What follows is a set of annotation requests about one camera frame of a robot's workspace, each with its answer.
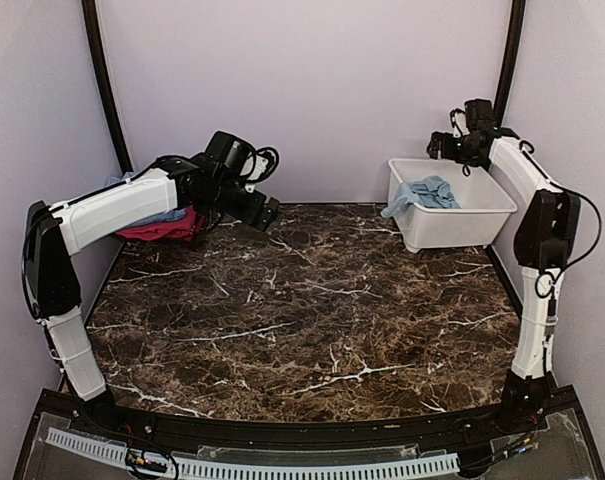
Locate folded pink red garment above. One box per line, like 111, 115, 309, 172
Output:
117, 210, 197, 241

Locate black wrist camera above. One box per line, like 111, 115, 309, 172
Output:
464, 99, 497, 132
204, 131, 257, 178

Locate black frame post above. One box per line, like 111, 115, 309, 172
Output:
493, 0, 526, 127
81, 0, 133, 174

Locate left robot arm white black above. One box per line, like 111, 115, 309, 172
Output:
21, 148, 279, 436

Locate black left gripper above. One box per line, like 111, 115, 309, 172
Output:
202, 174, 280, 230

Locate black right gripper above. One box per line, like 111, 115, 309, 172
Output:
427, 131, 481, 167

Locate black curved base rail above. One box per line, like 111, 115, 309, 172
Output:
31, 387, 578, 456

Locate right black frame post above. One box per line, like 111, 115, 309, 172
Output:
493, 0, 526, 127

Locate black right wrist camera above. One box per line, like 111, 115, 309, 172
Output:
464, 99, 497, 132

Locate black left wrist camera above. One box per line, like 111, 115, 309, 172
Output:
204, 131, 257, 178

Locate blue cloth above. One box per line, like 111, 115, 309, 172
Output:
381, 176, 460, 218

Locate left black frame post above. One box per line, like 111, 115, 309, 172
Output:
81, 0, 133, 174

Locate white slotted cable duct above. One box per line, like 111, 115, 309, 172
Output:
45, 427, 460, 479

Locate light blue button shirt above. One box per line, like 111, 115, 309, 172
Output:
101, 169, 187, 228

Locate white plastic bin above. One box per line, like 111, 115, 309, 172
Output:
388, 158, 517, 252

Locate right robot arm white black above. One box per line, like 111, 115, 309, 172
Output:
426, 128, 581, 434

